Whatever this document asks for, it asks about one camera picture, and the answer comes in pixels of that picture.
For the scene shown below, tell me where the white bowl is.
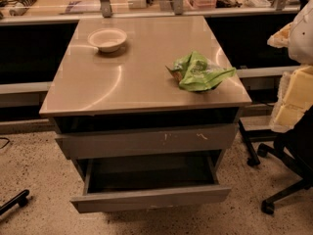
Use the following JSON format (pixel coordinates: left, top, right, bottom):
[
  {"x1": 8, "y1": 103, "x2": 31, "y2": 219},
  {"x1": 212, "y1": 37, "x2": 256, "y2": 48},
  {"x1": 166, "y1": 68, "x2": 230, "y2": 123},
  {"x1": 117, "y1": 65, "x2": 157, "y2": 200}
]
[{"x1": 87, "y1": 28, "x2": 127, "y2": 53}]

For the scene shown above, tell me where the green crumpled chip bag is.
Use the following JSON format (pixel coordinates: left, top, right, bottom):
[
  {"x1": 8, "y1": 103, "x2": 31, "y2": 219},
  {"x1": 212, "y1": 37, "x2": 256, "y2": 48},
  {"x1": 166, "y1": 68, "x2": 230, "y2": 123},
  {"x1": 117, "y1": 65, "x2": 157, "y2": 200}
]
[{"x1": 166, "y1": 51, "x2": 236, "y2": 92}]

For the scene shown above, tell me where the grey drawer cabinet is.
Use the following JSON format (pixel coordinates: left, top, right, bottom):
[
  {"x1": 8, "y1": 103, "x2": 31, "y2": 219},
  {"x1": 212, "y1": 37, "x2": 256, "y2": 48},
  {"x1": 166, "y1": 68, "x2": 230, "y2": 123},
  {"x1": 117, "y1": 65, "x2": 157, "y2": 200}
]
[{"x1": 38, "y1": 15, "x2": 253, "y2": 168}]

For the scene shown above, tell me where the black stand foot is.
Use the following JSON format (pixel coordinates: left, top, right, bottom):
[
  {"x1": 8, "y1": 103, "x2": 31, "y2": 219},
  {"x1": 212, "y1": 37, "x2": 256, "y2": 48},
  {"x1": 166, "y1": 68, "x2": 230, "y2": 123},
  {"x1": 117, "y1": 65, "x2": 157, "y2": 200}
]
[{"x1": 239, "y1": 120, "x2": 277, "y2": 166}]

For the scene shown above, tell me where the black office chair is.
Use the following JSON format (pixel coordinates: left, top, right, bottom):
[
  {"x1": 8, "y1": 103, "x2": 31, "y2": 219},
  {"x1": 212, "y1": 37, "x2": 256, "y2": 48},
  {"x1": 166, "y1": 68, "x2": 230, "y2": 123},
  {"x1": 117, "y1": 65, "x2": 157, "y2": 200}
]
[{"x1": 257, "y1": 106, "x2": 313, "y2": 214}]

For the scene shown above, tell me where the grey top drawer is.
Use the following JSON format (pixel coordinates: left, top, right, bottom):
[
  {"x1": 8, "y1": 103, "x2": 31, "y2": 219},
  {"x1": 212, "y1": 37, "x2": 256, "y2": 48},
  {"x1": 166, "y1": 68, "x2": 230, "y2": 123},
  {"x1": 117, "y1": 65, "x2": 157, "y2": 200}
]
[{"x1": 56, "y1": 123, "x2": 238, "y2": 160}]

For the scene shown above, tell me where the black chair leg with caster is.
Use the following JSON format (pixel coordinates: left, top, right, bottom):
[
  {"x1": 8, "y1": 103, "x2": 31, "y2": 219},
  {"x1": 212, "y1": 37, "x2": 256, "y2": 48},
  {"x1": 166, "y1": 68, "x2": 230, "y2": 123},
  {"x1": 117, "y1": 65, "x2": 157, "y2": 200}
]
[{"x1": 0, "y1": 189, "x2": 29, "y2": 215}]

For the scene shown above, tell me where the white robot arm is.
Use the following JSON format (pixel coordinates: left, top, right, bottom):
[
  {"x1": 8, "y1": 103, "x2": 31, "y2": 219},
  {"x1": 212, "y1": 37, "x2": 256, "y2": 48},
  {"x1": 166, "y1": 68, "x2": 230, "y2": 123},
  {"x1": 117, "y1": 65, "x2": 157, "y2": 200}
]
[{"x1": 267, "y1": 0, "x2": 313, "y2": 133}]

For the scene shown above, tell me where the black floor cable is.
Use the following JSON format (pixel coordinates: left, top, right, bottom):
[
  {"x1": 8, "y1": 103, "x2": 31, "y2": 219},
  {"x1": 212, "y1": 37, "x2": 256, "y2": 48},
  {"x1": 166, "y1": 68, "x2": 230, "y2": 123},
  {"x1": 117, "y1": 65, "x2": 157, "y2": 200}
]
[{"x1": 0, "y1": 136, "x2": 11, "y2": 150}]

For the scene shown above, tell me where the grey drawer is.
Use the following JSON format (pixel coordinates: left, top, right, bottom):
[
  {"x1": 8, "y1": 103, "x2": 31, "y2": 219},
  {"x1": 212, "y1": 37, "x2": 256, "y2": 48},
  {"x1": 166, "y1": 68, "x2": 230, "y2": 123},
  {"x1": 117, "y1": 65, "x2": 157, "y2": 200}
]
[
  {"x1": 71, "y1": 155, "x2": 231, "y2": 213},
  {"x1": 56, "y1": 123, "x2": 238, "y2": 160}
]

